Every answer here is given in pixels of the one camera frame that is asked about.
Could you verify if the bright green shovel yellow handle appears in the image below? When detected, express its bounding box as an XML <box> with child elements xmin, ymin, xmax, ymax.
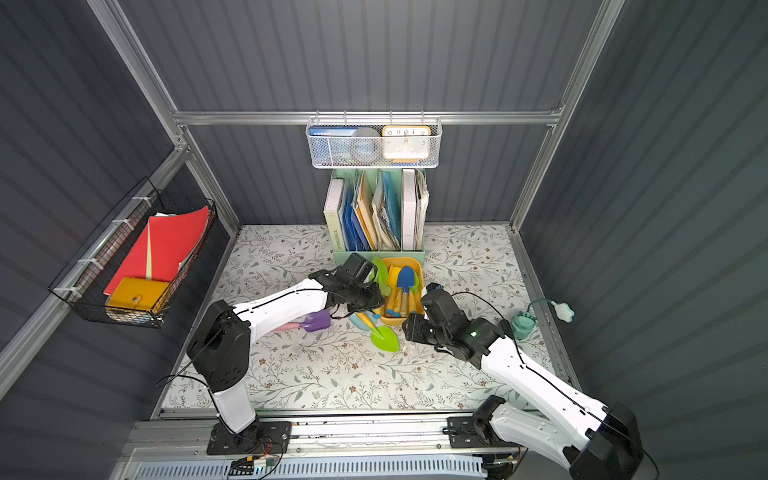
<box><xmin>372</xmin><ymin>256</ymin><xmax>392</xmax><ymax>297</ymax></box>

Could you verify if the purple shovel pink handle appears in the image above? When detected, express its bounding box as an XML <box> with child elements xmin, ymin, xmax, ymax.
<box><xmin>275</xmin><ymin>310</ymin><xmax>332</xmax><ymax>332</ymax></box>

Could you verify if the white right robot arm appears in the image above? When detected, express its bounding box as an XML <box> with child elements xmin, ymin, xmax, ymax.
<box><xmin>403</xmin><ymin>283</ymin><xmax>645</xmax><ymax>479</ymax></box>

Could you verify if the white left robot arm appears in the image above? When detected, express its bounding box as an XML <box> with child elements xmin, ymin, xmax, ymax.
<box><xmin>186</xmin><ymin>253</ymin><xmax>385</xmax><ymax>436</ymax></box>

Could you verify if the light blue toy shovel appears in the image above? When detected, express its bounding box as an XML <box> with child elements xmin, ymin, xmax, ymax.
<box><xmin>349</xmin><ymin>311</ymin><xmax>380</xmax><ymax>331</ymax></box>

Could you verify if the yellow plastic storage box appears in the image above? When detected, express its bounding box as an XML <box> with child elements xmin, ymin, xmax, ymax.
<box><xmin>374</xmin><ymin>257</ymin><xmax>425</xmax><ymax>326</ymax></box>

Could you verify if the blue box in basket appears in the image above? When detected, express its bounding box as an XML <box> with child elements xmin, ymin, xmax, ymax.
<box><xmin>307</xmin><ymin>126</ymin><xmax>358</xmax><ymax>168</ymax></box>

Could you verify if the mint green file organizer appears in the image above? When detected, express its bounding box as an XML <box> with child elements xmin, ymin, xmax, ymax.
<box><xmin>322</xmin><ymin>169</ymin><xmax>429</xmax><ymax>266</ymax></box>

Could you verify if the mint green small cup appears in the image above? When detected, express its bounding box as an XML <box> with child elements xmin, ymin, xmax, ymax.
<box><xmin>511</xmin><ymin>311</ymin><xmax>537</xmax><ymax>341</ymax></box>

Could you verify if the white book in organizer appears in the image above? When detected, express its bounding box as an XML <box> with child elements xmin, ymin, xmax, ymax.
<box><xmin>323</xmin><ymin>178</ymin><xmax>346</xmax><ymax>251</ymax></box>

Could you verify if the white binder in organizer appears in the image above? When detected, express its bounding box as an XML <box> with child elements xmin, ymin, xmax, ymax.
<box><xmin>401</xmin><ymin>169</ymin><xmax>418</xmax><ymax>251</ymax></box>

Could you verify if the grey tape roll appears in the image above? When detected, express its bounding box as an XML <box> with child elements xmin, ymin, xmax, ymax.
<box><xmin>349</xmin><ymin>127</ymin><xmax>381</xmax><ymax>165</ymax></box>

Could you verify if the yellow alarm clock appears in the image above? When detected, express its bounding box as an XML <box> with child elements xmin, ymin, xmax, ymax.
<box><xmin>381</xmin><ymin>125</ymin><xmax>432</xmax><ymax>162</ymax></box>

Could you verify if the red paper folder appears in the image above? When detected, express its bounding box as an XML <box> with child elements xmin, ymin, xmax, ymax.
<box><xmin>103</xmin><ymin>206</ymin><xmax>211</xmax><ymax>295</ymax></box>

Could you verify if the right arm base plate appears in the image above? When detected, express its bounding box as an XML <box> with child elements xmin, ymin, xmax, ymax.
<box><xmin>442</xmin><ymin>416</ymin><xmax>517</xmax><ymax>449</ymax></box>

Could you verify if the white wire hanging basket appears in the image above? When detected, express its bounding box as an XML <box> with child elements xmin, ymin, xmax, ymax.
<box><xmin>305</xmin><ymin>116</ymin><xmax>444</xmax><ymax>170</ymax></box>

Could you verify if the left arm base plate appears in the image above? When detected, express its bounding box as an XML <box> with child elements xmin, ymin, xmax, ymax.
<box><xmin>206</xmin><ymin>420</ymin><xmax>293</xmax><ymax>456</ymax></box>

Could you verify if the black wire wall basket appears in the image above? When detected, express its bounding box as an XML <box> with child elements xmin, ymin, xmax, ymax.
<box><xmin>49</xmin><ymin>178</ymin><xmax>217</xmax><ymax>329</ymax></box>

